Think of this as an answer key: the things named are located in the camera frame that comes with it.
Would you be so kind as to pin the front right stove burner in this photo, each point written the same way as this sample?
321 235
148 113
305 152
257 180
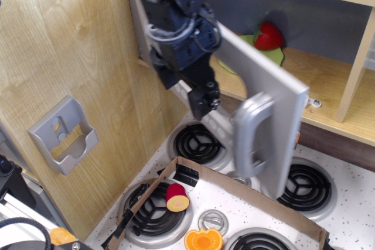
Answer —
258 238

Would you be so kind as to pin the orange toy lower left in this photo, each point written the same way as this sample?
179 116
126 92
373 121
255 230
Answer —
61 236

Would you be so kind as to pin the middle grey stove knob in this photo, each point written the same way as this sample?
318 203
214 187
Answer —
235 175

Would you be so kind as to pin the grey wall phone holder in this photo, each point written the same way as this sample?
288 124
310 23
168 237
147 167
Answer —
52 129

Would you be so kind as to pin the front left stove burner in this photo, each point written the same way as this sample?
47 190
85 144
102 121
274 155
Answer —
156 227

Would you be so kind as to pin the lower grey stove knob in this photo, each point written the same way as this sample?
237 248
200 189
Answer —
214 219

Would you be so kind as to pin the stove burner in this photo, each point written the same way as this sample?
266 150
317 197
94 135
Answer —
310 190
156 227
258 238
195 142

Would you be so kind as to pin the red toy apple half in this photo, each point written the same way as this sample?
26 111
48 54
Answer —
176 198

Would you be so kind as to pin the grey toy microwave door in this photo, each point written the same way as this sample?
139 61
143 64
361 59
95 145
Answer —
262 134

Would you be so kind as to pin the back right stove burner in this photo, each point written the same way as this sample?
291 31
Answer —
310 190

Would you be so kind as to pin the grey stove knob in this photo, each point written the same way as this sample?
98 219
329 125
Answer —
214 219
235 175

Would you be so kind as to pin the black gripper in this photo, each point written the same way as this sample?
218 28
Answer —
185 56

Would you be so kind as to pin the back left stove burner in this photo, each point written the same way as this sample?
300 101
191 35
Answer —
195 142

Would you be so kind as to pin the red toy strawberry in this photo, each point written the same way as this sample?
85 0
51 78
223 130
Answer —
267 37

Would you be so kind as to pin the toy spatula hanging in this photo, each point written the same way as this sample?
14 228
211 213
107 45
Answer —
297 138

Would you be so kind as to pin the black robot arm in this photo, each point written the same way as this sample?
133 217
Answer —
176 15

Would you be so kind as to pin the orange toy pumpkin half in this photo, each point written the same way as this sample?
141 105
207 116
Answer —
210 239

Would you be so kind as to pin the cardboard barrier strip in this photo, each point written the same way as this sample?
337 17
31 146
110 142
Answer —
208 189

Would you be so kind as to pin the green toy plate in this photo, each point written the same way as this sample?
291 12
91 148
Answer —
276 55

